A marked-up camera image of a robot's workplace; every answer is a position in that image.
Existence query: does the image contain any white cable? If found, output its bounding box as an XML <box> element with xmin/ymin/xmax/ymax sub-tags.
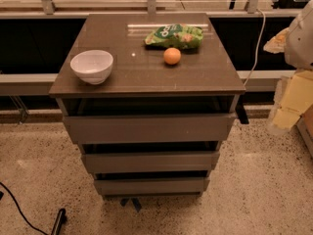
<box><xmin>243</xmin><ymin>8</ymin><xmax>267</xmax><ymax>87</ymax></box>

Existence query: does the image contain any top grey drawer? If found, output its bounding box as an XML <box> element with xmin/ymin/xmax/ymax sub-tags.
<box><xmin>64</xmin><ymin>114</ymin><xmax>236</xmax><ymax>144</ymax></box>

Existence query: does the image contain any middle grey drawer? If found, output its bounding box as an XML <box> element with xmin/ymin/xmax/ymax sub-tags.
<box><xmin>81</xmin><ymin>151</ymin><xmax>219</xmax><ymax>173</ymax></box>

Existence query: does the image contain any bottom grey drawer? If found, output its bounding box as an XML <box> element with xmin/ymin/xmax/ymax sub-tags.
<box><xmin>94</xmin><ymin>177</ymin><xmax>209</xmax><ymax>196</ymax></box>

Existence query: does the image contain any grey drawer cabinet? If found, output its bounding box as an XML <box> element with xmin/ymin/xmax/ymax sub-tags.
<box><xmin>50</xmin><ymin>14</ymin><xmax>245</xmax><ymax>181</ymax></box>

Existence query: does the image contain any white ceramic bowl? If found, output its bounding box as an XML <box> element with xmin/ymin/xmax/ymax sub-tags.
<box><xmin>70</xmin><ymin>50</ymin><xmax>113</xmax><ymax>85</ymax></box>

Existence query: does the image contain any grey drawer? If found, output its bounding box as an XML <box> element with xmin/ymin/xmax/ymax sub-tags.
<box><xmin>81</xmin><ymin>151</ymin><xmax>219</xmax><ymax>173</ymax></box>
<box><xmin>64</xmin><ymin>114</ymin><xmax>236</xmax><ymax>144</ymax></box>
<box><xmin>94</xmin><ymin>177</ymin><xmax>209</xmax><ymax>196</ymax></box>

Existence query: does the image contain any orange fruit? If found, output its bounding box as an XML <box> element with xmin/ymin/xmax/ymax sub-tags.
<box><xmin>163</xmin><ymin>48</ymin><xmax>181</xmax><ymax>65</ymax></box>

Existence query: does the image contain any green chip bag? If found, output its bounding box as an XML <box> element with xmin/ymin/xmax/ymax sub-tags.
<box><xmin>145</xmin><ymin>23</ymin><xmax>203</xmax><ymax>50</ymax></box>

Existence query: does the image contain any blue tape cross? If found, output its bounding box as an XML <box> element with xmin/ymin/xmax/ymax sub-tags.
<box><xmin>120</xmin><ymin>198</ymin><xmax>142</xmax><ymax>212</ymax></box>

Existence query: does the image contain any black floor cable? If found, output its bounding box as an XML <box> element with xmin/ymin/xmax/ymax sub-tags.
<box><xmin>0</xmin><ymin>181</ymin><xmax>50</xmax><ymax>235</ymax></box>

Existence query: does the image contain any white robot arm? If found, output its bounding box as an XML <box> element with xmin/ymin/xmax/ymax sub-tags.
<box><xmin>263</xmin><ymin>0</ymin><xmax>313</xmax><ymax>134</ymax></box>

